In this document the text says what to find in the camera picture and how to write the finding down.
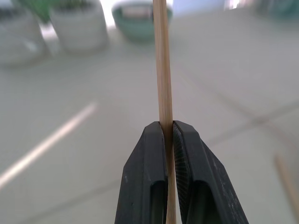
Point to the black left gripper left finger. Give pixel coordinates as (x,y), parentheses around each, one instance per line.
(142,172)

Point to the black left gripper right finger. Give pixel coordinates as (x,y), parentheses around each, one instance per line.
(205,177)

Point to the wooden chopstick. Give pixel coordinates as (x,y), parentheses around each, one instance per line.
(163,70)
(286,179)

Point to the green ceramic bowl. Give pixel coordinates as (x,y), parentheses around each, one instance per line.
(137,22)

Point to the white plant pot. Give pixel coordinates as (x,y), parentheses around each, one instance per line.
(78,25)
(17,37)

